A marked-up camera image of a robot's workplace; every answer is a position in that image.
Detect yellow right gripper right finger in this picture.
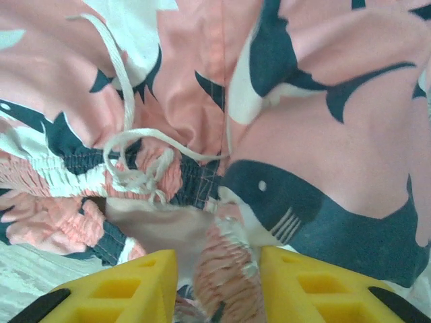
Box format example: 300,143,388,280
261,245,431,323

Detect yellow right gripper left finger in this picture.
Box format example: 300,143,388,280
6,248,178,323

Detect pink shark print shorts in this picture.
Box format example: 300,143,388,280
0,0,431,323

